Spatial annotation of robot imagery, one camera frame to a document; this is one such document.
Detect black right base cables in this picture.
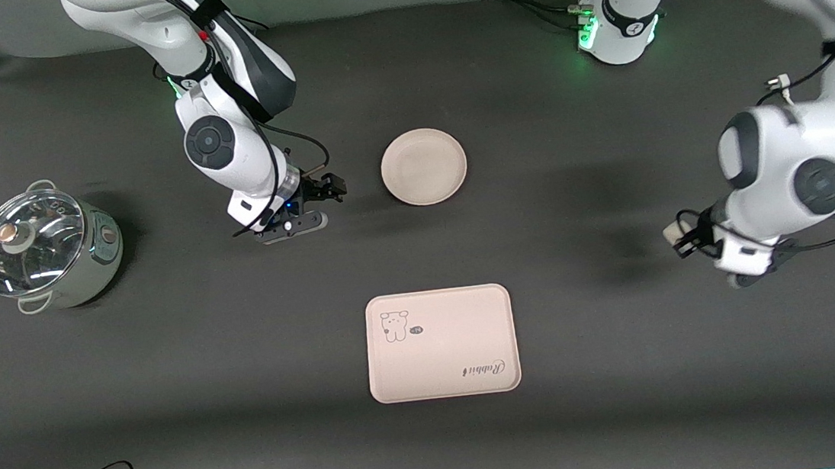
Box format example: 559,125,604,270
211,0,270,40

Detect round beige plate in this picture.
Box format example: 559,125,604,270
377,124,472,210

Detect green pot with glass lid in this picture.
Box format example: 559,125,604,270
0,172,130,317

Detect black cable along right arm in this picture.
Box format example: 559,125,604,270
142,0,337,244

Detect beige rectangular rabbit tray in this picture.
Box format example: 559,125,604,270
361,281,524,406

